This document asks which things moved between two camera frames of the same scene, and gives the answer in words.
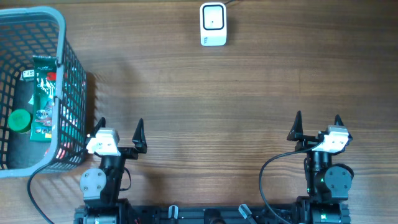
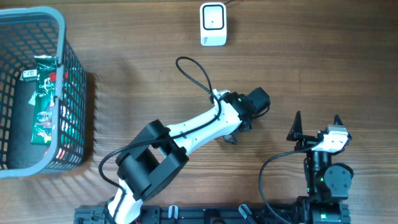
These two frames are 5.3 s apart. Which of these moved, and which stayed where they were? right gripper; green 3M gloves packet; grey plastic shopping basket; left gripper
Moved: left gripper
Stayed: right gripper; green 3M gloves packet; grey plastic shopping basket
